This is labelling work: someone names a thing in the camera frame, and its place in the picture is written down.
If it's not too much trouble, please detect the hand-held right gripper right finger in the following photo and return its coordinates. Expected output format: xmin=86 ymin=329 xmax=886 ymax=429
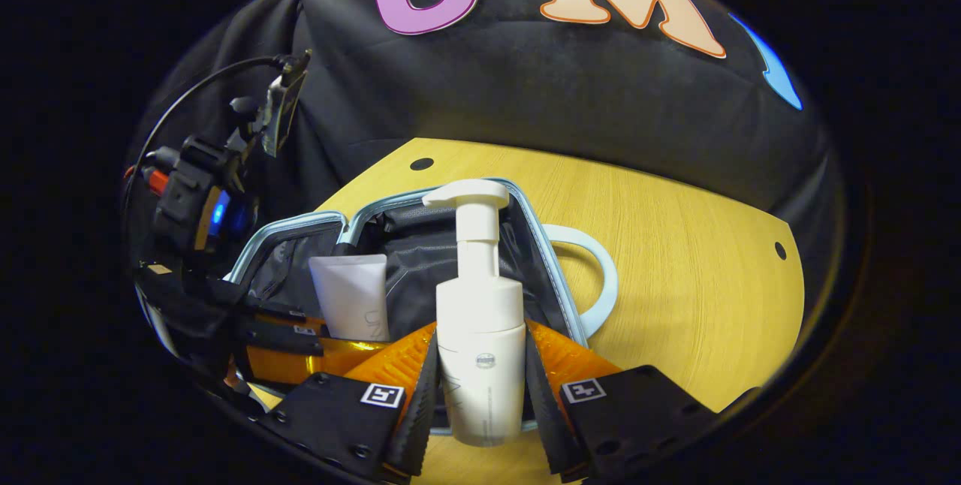
xmin=524 ymin=320 xmax=722 ymax=482

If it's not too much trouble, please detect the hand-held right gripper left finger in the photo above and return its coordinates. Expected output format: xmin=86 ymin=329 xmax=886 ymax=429
xmin=255 ymin=322 xmax=440 ymax=482

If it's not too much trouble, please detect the white squeeze tube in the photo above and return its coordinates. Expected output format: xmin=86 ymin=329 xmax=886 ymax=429
xmin=309 ymin=254 xmax=391 ymax=343

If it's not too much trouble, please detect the light blue suitcase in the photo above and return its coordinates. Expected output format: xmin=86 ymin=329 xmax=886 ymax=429
xmin=224 ymin=177 xmax=620 ymax=433

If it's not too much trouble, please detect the white pump bottle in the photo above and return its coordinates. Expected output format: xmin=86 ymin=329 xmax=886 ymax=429
xmin=422 ymin=179 xmax=528 ymax=447

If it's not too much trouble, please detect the black backdrop cloth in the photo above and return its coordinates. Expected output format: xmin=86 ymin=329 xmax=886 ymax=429
xmin=124 ymin=0 xmax=853 ymax=396

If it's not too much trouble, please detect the black cable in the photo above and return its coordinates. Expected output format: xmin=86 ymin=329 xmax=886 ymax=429
xmin=122 ymin=55 xmax=292 ymax=204

